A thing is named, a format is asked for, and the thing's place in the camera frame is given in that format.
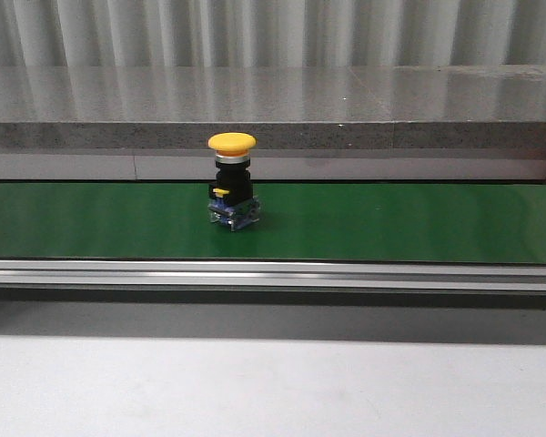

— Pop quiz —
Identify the aluminium conveyor frame rail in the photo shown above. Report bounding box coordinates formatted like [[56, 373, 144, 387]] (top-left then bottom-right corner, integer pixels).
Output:
[[0, 259, 546, 296]]

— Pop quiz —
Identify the grey stone counter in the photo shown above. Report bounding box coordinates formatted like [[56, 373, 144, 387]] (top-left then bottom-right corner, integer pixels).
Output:
[[0, 66, 546, 181]]

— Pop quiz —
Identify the yellow push button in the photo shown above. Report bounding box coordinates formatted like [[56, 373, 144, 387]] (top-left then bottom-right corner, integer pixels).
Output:
[[207, 132, 260, 231]]

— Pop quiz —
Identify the green conveyor belt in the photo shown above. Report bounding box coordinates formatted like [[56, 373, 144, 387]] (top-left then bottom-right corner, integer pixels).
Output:
[[0, 182, 546, 264]]

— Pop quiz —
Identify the white pleated curtain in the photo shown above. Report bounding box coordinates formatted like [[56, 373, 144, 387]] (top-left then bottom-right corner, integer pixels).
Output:
[[0, 1, 546, 67]]

